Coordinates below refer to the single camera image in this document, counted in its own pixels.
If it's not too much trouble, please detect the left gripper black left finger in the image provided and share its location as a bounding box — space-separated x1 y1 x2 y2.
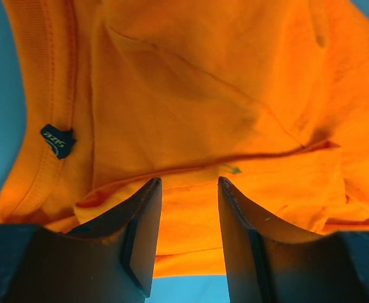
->
0 178 162 302

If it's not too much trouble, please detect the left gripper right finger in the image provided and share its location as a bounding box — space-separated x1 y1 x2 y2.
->
218 177 369 302

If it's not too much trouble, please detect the orange t shirt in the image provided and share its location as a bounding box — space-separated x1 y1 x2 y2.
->
0 1 369 277

